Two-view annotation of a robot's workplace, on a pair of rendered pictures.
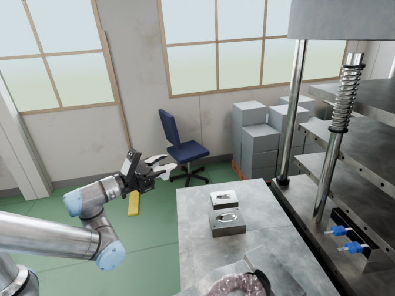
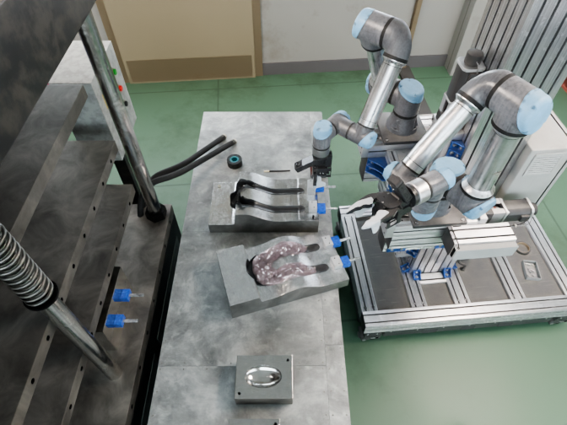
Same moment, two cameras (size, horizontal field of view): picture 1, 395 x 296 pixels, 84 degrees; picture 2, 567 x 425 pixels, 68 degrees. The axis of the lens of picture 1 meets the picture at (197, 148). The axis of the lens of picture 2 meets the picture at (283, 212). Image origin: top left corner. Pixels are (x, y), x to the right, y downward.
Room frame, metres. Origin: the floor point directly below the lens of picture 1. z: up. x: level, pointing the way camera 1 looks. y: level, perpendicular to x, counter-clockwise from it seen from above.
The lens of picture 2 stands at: (1.46, -0.04, 2.39)
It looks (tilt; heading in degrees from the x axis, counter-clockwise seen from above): 51 degrees down; 184
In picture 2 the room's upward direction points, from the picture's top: straight up
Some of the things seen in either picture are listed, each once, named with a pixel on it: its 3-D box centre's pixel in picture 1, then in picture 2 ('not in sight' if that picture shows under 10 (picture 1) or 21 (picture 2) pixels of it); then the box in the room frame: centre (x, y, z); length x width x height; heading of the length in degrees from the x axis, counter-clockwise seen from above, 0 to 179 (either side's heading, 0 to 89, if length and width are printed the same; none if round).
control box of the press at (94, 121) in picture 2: not in sight; (132, 186); (0.03, -0.95, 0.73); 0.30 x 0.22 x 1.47; 5
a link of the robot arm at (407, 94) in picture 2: not in sight; (407, 96); (-0.21, 0.40, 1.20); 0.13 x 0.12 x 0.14; 55
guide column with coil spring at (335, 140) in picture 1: (325, 178); (83, 340); (1.00, -0.71, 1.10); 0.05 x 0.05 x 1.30
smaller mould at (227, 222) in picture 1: (226, 221); (264, 379); (0.99, -0.14, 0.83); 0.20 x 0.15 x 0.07; 95
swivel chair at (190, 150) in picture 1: (186, 148); not in sight; (2.66, 0.16, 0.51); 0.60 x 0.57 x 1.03; 98
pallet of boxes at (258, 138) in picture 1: (276, 141); not in sight; (2.69, -1.09, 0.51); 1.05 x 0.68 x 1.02; 101
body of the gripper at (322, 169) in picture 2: not in sight; (321, 163); (0.12, 0.02, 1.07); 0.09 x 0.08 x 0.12; 95
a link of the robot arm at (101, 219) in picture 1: (96, 225); (422, 200); (0.53, 0.34, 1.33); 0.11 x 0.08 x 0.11; 36
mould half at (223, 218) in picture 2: not in sight; (264, 201); (0.19, -0.23, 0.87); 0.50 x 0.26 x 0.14; 95
